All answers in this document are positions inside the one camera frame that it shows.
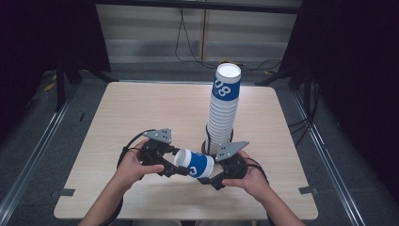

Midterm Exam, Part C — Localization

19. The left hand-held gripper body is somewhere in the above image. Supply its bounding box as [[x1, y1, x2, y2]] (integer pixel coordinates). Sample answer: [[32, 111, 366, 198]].
[[136, 127, 177, 178]]

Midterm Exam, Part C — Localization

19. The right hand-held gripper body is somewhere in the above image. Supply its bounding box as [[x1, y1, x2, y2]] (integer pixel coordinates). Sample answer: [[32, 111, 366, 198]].
[[214, 139, 252, 182]]

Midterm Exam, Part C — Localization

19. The white and blue paper cup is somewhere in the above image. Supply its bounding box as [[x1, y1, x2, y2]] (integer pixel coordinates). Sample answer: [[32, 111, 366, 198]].
[[173, 148, 215, 179]]

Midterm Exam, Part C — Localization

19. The black cup stack holder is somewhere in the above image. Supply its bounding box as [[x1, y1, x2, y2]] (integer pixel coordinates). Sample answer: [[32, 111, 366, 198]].
[[200, 123, 235, 155]]

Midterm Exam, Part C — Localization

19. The tall stack of paper cups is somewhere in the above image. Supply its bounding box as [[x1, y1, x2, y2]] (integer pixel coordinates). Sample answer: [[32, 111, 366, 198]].
[[205, 62, 243, 156]]

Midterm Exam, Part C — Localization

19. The person's right hand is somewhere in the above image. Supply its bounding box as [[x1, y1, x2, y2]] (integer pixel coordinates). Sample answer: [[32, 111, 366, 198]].
[[221, 150, 271, 202]]

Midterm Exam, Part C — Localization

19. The person's left hand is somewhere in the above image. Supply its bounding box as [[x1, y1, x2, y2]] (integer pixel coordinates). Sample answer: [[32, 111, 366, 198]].
[[115, 138, 166, 193]]

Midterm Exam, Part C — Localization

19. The black metal stand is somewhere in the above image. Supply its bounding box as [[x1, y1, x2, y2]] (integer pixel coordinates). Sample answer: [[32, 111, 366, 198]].
[[55, 57, 119, 112]]

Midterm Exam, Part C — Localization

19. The black curtain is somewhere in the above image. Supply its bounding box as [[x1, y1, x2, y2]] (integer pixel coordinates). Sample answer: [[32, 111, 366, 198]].
[[0, 0, 112, 139], [279, 0, 399, 196]]

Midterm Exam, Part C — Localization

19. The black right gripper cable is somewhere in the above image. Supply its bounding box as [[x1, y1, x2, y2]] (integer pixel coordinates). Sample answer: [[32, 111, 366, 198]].
[[244, 156, 271, 186]]

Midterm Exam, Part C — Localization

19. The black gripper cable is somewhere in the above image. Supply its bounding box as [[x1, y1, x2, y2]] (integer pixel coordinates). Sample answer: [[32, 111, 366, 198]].
[[244, 156, 271, 186], [116, 128, 156, 170]]

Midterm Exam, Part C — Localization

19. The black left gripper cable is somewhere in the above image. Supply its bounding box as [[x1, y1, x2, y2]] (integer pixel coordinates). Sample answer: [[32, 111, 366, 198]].
[[116, 128, 156, 170]]

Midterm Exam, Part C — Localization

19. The metal floor rail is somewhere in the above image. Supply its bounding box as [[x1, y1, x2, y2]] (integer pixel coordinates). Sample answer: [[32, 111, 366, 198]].
[[0, 79, 84, 220], [290, 89, 366, 226]]

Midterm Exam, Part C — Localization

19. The black floor cable bundle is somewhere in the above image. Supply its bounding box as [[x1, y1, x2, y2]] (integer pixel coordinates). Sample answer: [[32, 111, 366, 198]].
[[287, 70, 323, 147]]

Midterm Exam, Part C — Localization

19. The black hanging wall cable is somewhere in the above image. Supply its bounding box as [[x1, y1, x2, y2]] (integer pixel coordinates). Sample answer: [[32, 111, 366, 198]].
[[174, 8, 283, 72]]

